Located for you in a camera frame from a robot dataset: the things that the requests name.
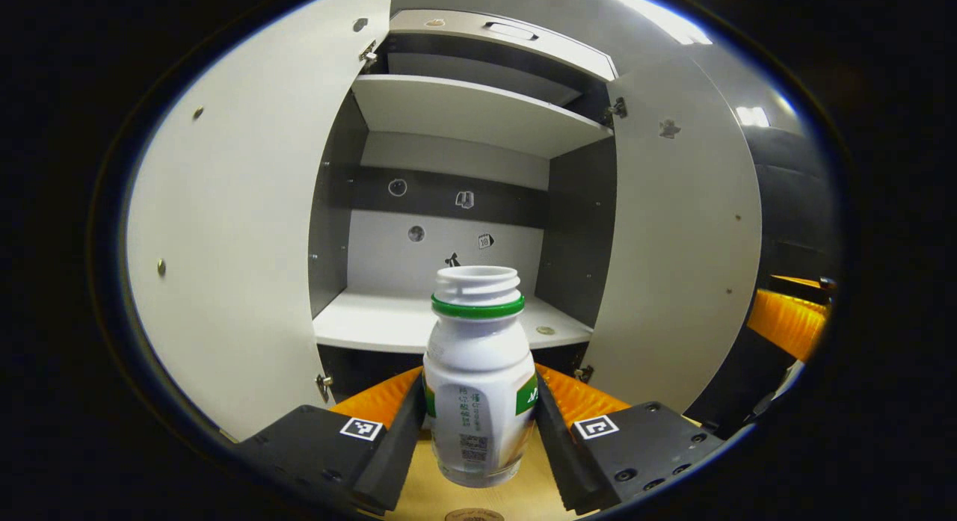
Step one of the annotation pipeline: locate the white plastic bottle green label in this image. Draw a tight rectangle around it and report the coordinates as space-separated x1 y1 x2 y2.
422 265 539 488

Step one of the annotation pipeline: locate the white cabinet door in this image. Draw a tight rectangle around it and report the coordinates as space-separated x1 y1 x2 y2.
579 54 763 416
126 0 396 442

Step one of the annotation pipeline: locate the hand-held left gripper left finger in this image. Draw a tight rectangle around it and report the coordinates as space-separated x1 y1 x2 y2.
238 366 428 516

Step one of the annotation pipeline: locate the white cabinet shelf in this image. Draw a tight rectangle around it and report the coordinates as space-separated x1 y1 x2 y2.
351 74 614 159

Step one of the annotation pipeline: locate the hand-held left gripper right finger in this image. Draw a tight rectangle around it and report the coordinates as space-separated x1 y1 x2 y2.
532 364 727 516

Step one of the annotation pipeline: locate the black backdrop cloth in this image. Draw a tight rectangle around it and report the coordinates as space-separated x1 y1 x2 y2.
688 125 842 432

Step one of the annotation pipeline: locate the white cabinet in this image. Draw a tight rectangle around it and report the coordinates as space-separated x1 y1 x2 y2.
308 9 621 402

